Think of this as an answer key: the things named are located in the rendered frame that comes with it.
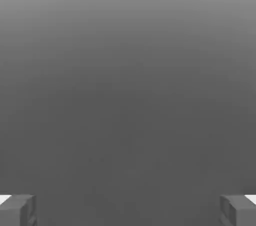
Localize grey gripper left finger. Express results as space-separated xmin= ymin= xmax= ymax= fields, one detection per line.
xmin=0 ymin=193 xmax=38 ymax=226

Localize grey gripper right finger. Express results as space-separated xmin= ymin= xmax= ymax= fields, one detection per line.
xmin=219 ymin=194 xmax=256 ymax=226

